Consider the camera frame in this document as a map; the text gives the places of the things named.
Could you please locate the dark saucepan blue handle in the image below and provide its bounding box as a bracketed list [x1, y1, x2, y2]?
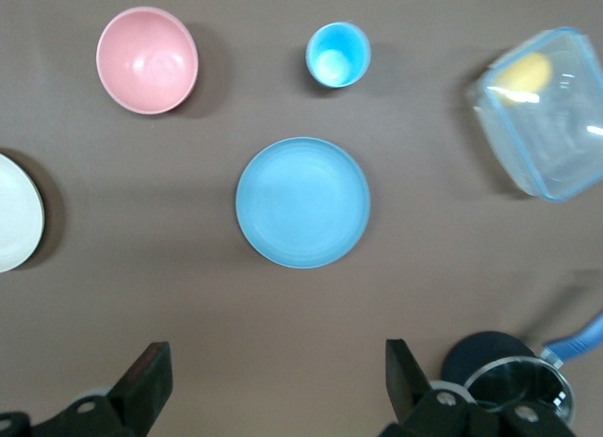
[442, 309, 603, 427]

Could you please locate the glass saucepan lid blue knob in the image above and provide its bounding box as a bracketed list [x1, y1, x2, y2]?
[464, 355, 577, 427]

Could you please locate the beige plate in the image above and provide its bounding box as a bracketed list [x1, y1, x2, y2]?
[0, 152, 46, 273]

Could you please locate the clear plastic container blue seal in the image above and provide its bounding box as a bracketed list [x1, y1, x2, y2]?
[465, 25, 603, 203]

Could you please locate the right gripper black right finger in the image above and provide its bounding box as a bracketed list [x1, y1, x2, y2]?
[379, 338, 576, 437]

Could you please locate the pink bowl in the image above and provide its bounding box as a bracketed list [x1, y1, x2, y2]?
[95, 7, 200, 115]

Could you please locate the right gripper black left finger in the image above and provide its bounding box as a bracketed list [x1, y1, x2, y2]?
[0, 341, 173, 437]

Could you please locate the light blue cup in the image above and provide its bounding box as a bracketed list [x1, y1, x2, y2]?
[305, 22, 372, 89]

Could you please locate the yellow orange fruit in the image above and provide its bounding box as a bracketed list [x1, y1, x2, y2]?
[494, 53, 553, 106]

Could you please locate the blue plate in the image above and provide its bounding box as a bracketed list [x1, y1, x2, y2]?
[235, 136, 372, 269]

